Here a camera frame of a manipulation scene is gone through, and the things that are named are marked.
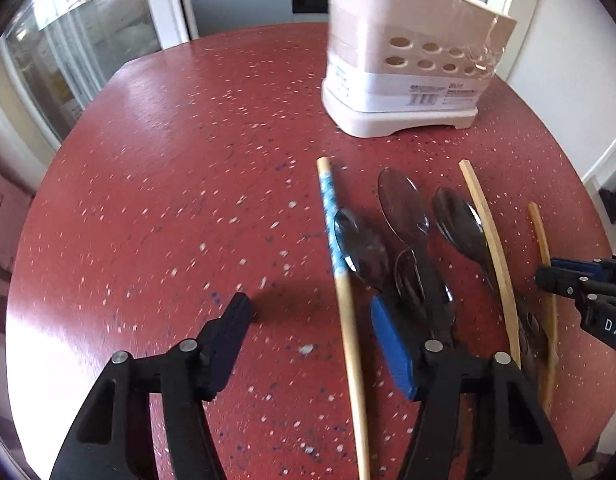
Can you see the glass sliding door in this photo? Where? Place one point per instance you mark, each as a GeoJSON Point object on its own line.
{"type": "Point", "coordinates": [88, 45]}

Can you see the blue patterned wooden chopstick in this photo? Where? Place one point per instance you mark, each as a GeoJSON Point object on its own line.
{"type": "Point", "coordinates": [330, 210]}

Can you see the beige plastic utensil holder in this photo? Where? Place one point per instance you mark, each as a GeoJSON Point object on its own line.
{"type": "Point", "coordinates": [387, 35]}

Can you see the metal spoon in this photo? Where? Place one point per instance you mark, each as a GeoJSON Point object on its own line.
{"type": "Point", "coordinates": [360, 250]}
{"type": "Point", "coordinates": [410, 280]}
{"type": "Point", "coordinates": [460, 232]}
{"type": "Point", "coordinates": [402, 205]}

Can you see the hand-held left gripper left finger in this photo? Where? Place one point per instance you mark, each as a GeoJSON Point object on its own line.
{"type": "Point", "coordinates": [233, 330]}

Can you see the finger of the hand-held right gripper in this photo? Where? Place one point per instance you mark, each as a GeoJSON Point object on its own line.
{"type": "Point", "coordinates": [577, 266]}
{"type": "Point", "coordinates": [562, 282]}

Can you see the plain wooden chopstick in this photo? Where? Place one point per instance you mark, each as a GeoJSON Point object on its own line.
{"type": "Point", "coordinates": [490, 240]}

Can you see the dark wooden chopstick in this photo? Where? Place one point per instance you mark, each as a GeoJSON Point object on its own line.
{"type": "Point", "coordinates": [540, 240]}

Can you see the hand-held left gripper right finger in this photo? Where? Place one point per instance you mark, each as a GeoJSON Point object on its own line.
{"type": "Point", "coordinates": [390, 345]}

